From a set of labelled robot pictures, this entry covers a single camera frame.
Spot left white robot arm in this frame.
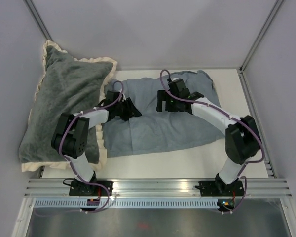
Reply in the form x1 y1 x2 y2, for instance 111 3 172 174
51 90 142 196

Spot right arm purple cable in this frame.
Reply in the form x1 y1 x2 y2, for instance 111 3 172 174
160 69 266 215

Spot grey plush pillow cream trim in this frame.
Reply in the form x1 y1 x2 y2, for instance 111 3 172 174
18 40 118 172

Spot patchwork and blue pillowcase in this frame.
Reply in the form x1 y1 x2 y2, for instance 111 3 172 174
103 76 224 158

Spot right aluminium frame post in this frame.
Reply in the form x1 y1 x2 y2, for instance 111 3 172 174
239 0 285 74

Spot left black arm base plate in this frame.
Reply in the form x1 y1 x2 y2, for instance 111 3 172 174
69 179 113 197

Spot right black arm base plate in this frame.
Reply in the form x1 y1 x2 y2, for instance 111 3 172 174
194 180 244 197

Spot left aluminium frame post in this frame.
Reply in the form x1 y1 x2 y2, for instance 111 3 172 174
23 0 53 41

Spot slotted white cable duct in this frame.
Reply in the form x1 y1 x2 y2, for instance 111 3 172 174
33 199 235 209

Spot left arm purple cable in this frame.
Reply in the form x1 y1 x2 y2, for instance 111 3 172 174
57 80 125 215

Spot aluminium front rail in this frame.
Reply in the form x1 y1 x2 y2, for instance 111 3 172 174
24 178 292 198

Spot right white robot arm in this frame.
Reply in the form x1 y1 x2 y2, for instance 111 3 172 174
156 79 263 196

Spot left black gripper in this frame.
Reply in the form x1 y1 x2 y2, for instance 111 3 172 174
114 99 143 122

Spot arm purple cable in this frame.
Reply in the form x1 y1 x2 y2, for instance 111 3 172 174
57 80 125 215
160 69 266 215

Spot aluminium frame post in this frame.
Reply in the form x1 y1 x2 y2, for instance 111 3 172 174
239 0 285 74
23 0 53 41

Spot aluminium rail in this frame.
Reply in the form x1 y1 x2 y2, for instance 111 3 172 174
237 69 278 178
24 178 292 198

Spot right side aluminium rail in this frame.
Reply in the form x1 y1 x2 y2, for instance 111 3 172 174
237 69 278 178

